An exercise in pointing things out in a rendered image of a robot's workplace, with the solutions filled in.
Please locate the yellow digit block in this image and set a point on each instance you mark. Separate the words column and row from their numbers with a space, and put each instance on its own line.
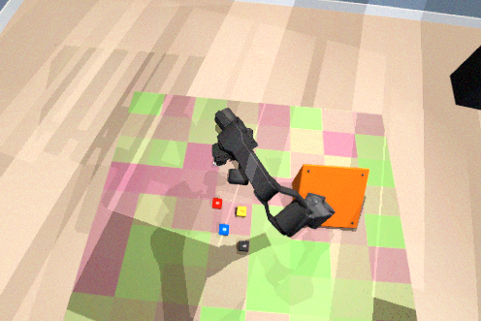
column 241, row 212

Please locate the blue block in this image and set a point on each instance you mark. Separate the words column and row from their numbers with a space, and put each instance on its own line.
column 223, row 230

